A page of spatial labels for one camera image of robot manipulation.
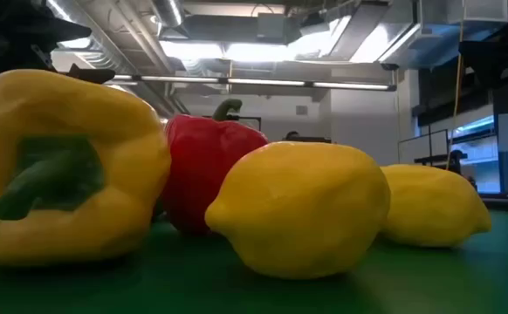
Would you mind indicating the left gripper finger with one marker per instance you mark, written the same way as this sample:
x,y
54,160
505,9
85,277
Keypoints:
x,y
92,75
64,31

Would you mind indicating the large yellow bell pepper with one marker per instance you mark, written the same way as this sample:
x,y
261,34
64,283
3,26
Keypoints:
x,y
118,131

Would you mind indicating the large red bell pepper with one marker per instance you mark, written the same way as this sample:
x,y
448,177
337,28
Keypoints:
x,y
206,165

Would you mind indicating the yellow lemon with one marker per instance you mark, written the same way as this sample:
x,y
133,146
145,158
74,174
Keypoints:
x,y
433,205
302,205

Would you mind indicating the long ceiling light strip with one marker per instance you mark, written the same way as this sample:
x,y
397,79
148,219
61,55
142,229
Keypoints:
x,y
262,82

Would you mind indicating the white board on stand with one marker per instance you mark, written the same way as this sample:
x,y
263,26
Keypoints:
x,y
415,150

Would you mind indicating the black lab equipment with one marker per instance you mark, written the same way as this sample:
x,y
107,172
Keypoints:
x,y
455,159

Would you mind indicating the green table mat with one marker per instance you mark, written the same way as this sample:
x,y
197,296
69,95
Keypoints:
x,y
411,283

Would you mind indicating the silver ceiling duct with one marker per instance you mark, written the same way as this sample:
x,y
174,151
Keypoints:
x,y
169,11

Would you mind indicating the black wall monitor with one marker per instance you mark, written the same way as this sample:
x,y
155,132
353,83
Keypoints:
x,y
310,139

